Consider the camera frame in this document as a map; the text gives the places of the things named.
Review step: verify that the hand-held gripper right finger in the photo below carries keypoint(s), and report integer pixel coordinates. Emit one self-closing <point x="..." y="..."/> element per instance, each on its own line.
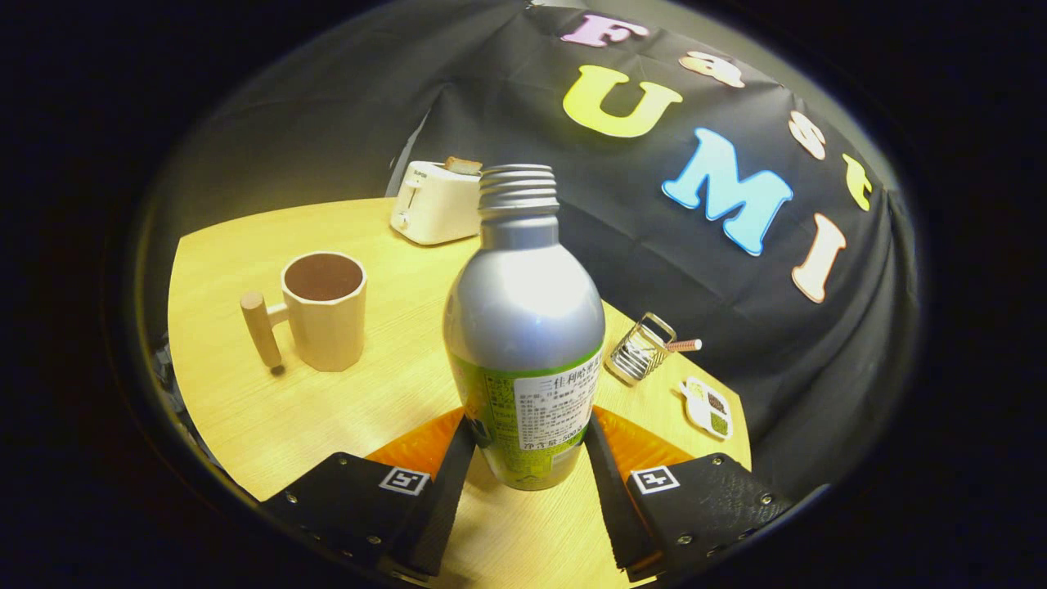
<point x="615" y="507"/>

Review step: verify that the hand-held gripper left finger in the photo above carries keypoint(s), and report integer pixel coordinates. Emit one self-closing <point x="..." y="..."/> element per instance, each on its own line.
<point x="446" y="507"/>

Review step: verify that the silver bottle with green label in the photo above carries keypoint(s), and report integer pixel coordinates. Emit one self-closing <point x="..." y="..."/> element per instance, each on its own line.
<point x="523" y="319"/>

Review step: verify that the beige wooden cup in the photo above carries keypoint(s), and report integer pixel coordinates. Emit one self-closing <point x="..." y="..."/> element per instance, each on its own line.
<point x="327" y="327"/>

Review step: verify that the wooden table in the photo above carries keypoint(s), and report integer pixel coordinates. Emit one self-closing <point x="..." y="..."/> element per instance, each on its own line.
<point x="368" y="409"/>

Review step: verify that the white divided condiment dish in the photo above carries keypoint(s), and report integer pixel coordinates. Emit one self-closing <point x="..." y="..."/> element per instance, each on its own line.
<point x="695" y="405"/>

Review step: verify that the red checkered stick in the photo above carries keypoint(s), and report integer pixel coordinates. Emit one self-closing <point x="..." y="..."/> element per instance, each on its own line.
<point x="685" y="345"/>

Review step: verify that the white toaster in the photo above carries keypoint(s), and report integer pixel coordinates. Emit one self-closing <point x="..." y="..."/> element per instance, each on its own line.
<point x="433" y="209"/>

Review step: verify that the toast slice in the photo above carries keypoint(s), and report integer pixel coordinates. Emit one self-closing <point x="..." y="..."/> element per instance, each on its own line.
<point x="463" y="166"/>

